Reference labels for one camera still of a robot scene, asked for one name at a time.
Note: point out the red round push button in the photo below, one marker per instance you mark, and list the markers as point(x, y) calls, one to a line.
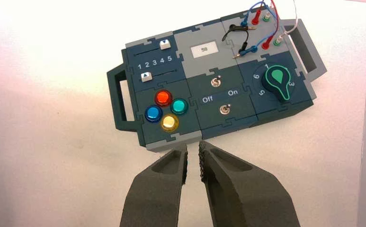
point(163, 97)

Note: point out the blue grey control box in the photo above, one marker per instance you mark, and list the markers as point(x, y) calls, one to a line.
point(220, 101)

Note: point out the white display window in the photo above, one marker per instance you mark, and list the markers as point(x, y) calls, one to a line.
point(205, 49)

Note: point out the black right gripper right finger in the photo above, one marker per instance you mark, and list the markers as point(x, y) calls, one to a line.
point(245, 197)

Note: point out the green rotary knob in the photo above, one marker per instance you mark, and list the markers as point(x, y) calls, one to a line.
point(278, 82)

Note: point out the white slider knob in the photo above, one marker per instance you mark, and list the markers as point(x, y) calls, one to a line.
point(165, 44)
point(146, 76)

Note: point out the blue round push button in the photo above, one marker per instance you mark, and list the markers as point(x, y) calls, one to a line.
point(153, 113)

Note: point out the silver toggle switch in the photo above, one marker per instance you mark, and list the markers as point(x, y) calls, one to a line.
point(224, 110)
point(215, 82)

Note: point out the teal round push button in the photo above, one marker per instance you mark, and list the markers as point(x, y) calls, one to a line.
point(179, 106)

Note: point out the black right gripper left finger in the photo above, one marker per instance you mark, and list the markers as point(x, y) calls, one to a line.
point(157, 191)

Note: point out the yellow round push button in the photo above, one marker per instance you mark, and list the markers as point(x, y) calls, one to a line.
point(169, 122)

